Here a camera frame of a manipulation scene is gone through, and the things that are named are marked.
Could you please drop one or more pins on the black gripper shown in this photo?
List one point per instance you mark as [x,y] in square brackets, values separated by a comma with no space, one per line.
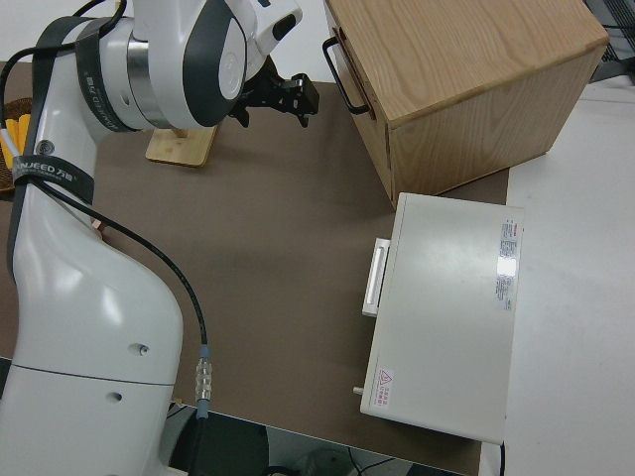
[273,94]

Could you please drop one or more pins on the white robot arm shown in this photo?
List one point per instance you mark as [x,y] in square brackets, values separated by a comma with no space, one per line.
[74,297]

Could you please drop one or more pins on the wooden mug rack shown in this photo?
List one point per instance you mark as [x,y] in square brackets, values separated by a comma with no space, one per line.
[188,149]

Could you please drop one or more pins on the brown table mat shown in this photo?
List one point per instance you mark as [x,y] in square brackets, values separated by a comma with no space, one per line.
[273,248]

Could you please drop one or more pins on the wooden cabinet box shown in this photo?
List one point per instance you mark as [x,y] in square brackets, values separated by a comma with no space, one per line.
[471,74]

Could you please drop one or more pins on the white toaster oven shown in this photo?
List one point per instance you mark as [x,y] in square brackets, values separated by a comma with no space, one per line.
[446,307]

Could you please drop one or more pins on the round wicker basket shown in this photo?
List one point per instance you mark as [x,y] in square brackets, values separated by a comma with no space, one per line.
[6,183]

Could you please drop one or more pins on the black metal frame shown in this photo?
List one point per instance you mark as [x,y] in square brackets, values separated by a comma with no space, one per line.
[620,49]

